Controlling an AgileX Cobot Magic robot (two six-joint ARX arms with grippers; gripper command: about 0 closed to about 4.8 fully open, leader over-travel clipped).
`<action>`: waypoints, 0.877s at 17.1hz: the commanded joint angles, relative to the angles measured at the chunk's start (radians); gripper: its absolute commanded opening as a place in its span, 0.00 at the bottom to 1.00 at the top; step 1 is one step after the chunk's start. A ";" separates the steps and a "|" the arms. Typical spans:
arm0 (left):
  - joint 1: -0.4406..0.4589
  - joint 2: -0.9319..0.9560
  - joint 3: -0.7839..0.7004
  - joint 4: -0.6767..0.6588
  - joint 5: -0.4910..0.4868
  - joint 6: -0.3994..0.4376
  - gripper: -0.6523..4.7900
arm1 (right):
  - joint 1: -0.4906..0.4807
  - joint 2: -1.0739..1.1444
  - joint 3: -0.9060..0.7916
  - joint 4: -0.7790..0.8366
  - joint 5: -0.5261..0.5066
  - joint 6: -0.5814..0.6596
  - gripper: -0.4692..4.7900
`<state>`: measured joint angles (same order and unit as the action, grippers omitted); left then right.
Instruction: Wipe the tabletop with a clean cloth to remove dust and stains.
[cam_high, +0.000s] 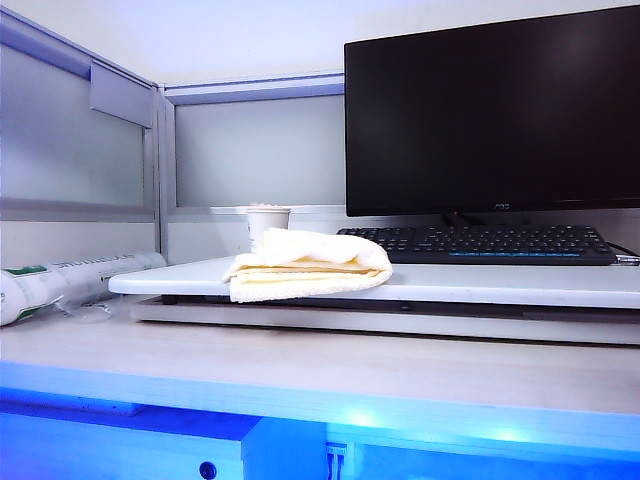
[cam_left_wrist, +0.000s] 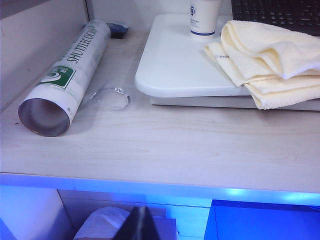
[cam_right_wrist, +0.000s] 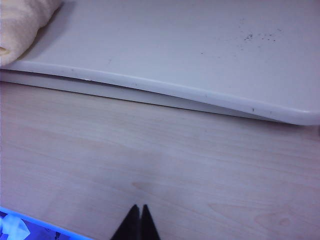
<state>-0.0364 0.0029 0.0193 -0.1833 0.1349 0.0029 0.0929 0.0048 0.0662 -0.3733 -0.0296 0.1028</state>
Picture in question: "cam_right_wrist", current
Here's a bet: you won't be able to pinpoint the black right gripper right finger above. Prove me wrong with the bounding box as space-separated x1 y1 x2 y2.
141 204 162 240

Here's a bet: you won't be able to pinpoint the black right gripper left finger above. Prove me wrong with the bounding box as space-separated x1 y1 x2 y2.
111 204 142 240

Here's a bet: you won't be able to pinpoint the grey desk riser base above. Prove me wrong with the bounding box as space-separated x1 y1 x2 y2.
0 69 288 123

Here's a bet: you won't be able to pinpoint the black dust specks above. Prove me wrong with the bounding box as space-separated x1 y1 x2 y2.
199 21 283 59

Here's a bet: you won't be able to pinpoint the white desk riser board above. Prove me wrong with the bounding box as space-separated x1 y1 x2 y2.
0 0 320 126

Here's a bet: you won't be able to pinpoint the cream towel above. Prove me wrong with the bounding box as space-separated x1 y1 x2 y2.
0 0 65 68

